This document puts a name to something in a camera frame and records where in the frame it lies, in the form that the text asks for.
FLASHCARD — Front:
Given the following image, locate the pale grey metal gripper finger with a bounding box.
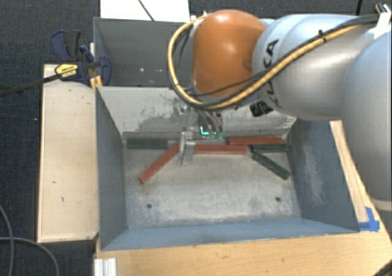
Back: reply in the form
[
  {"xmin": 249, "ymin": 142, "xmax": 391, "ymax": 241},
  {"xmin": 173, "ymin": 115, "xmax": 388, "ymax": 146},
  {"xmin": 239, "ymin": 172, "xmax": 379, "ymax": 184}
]
[
  {"xmin": 185, "ymin": 133, "xmax": 197, "ymax": 163},
  {"xmin": 177, "ymin": 132, "xmax": 189, "ymax": 166}
]

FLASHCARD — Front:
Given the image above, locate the black cylinder on white bracket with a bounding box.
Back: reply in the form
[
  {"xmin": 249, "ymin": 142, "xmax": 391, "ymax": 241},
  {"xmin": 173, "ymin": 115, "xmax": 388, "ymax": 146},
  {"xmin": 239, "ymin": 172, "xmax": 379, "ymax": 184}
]
[{"xmin": 249, "ymin": 99, "xmax": 274, "ymax": 117}]

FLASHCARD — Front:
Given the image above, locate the dark green flat block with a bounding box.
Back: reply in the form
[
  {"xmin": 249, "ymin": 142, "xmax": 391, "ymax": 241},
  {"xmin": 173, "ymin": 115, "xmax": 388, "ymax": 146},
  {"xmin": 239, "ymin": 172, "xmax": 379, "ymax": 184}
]
[
  {"xmin": 249, "ymin": 143, "xmax": 289, "ymax": 153},
  {"xmin": 252, "ymin": 151, "xmax": 291, "ymax": 181},
  {"xmin": 126, "ymin": 138, "xmax": 170, "ymax": 150}
]

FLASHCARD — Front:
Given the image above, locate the pale wood flat board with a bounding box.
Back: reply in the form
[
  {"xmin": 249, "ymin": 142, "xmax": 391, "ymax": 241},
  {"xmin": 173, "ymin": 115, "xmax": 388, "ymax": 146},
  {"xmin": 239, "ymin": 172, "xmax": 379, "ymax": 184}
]
[{"xmin": 36, "ymin": 63, "xmax": 100, "ymax": 244}]

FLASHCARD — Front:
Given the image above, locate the grey metal bin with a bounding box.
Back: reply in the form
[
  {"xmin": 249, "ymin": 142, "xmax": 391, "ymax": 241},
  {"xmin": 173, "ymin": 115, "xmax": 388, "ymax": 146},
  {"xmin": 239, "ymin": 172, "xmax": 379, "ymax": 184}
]
[{"xmin": 92, "ymin": 17, "xmax": 361, "ymax": 252}]

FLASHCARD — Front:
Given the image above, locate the red-brown flat block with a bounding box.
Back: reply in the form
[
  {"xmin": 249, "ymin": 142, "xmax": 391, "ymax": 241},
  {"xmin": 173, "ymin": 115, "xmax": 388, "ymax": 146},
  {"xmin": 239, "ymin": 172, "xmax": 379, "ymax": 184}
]
[
  {"xmin": 227, "ymin": 136, "xmax": 284, "ymax": 146},
  {"xmin": 194, "ymin": 144, "xmax": 247, "ymax": 155},
  {"xmin": 138, "ymin": 142, "xmax": 182, "ymax": 185}
]

